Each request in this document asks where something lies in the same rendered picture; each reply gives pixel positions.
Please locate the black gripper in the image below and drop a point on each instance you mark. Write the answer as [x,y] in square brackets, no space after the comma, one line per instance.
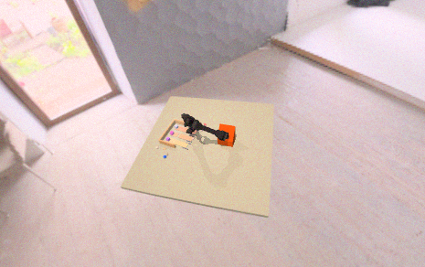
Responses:
[189,131]

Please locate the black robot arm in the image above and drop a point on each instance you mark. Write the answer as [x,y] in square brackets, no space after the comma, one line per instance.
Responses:
[197,125]

